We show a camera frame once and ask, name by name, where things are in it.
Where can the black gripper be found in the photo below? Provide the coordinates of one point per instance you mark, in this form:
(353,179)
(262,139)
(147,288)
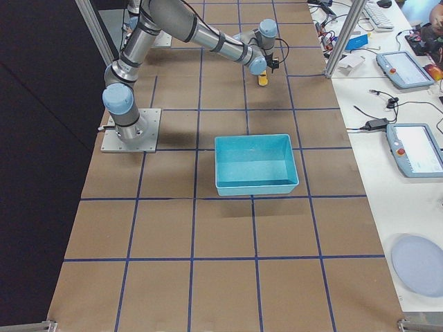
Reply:
(266,70)

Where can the yellow beetle toy car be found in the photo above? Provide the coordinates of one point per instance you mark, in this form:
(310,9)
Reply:
(262,79)

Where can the white folded paper box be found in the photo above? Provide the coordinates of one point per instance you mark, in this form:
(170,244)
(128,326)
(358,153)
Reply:
(349,63)

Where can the blue cardboard box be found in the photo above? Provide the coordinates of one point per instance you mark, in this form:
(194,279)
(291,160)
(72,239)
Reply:
(356,42)

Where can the light blue plastic bin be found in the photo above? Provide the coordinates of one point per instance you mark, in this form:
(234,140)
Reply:
(254,165)

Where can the white keyboard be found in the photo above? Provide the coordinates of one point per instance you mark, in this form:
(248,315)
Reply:
(376,17)

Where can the black power adapter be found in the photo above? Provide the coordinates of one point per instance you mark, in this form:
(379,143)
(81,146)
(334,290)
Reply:
(376,124)

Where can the far teach pendant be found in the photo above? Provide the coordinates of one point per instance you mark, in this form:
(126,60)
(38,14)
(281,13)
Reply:
(403,70)

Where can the teach pendant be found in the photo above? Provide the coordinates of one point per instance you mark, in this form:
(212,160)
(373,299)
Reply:
(403,70)
(415,150)

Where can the near teach pendant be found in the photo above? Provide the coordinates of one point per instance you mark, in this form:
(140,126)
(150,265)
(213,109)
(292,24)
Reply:
(415,150)

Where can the blue round plate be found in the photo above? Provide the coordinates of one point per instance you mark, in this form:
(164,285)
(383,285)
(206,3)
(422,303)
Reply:
(417,261)

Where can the aluminium frame post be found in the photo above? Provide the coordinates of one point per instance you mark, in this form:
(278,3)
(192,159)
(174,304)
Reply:
(344,35)

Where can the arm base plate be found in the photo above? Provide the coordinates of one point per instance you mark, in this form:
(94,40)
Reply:
(163,40)
(140,137)

